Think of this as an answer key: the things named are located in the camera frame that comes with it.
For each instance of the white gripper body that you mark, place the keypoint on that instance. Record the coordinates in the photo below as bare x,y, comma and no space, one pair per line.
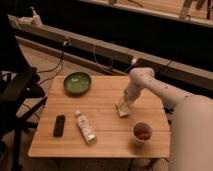
129,96

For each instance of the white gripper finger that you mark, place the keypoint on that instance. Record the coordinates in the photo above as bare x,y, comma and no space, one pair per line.
127,106
120,103

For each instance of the white sponge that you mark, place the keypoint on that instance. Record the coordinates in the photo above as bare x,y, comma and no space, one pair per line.
122,111

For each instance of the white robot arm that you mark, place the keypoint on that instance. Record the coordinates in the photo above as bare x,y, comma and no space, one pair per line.
191,139

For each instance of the white cup with red contents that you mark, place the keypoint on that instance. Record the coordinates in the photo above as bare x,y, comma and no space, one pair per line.
141,132

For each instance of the white plastic bottle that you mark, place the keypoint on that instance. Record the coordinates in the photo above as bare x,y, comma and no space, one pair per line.
85,127

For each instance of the black remote control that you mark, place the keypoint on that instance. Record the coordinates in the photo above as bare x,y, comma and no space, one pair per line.
59,126

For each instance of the white spray bottle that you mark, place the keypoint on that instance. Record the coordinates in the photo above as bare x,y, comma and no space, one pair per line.
34,19

